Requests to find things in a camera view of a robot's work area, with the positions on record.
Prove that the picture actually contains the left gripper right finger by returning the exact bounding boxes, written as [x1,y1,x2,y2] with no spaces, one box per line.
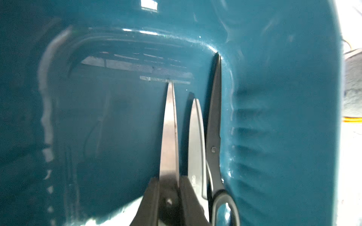
[179,176,210,226]

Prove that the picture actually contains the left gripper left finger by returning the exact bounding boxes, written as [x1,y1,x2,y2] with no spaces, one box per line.
[130,178,160,226]

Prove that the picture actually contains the black grey scissors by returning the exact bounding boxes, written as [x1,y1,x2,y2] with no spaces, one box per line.
[158,82,180,226]

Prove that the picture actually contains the large black scissors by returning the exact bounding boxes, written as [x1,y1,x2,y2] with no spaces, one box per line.
[206,53,241,226]

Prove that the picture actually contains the teal plastic storage box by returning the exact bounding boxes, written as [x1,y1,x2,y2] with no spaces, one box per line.
[1,1,343,226]

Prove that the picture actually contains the grey yellow small toy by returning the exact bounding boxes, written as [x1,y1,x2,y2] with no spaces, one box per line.
[342,48,362,122]

